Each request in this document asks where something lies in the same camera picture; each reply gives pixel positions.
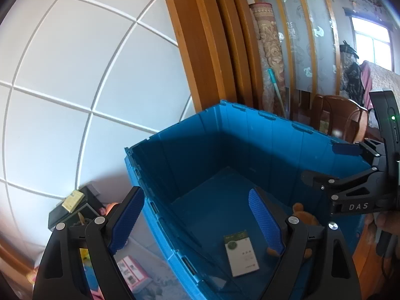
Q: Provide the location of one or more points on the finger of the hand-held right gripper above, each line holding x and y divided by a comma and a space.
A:
318, 178
347, 149

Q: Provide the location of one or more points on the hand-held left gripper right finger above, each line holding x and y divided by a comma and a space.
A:
265, 222

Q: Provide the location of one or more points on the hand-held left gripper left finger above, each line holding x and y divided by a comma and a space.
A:
128, 218

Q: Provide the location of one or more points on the blue plastic storage container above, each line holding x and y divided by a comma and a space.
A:
218, 150

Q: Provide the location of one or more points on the person's right hand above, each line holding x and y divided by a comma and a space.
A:
389, 222

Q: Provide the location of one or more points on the pink orange pig plush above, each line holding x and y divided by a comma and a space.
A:
111, 208

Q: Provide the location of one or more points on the brown plush toy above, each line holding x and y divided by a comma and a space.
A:
301, 211

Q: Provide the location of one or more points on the brown wooden chair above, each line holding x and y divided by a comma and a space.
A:
340, 112

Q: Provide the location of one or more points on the white green flat box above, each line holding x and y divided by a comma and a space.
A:
242, 256

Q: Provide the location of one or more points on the pink red label box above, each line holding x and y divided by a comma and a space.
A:
131, 272

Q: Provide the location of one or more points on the pink hanging blanket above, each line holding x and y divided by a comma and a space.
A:
384, 78

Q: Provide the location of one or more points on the dark hanging clothes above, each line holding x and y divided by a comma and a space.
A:
354, 78

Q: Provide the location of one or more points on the black gift box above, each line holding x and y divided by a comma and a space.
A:
57, 217

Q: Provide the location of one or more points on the bright window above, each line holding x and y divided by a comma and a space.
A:
372, 40

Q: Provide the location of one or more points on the frosted glass sliding door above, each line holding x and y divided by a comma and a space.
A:
300, 31

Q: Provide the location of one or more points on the rolled patterned carpet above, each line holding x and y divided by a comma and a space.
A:
270, 43

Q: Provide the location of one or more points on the white padded headboard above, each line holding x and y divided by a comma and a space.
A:
78, 68

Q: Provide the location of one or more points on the wooden door frame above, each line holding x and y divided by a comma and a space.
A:
200, 37

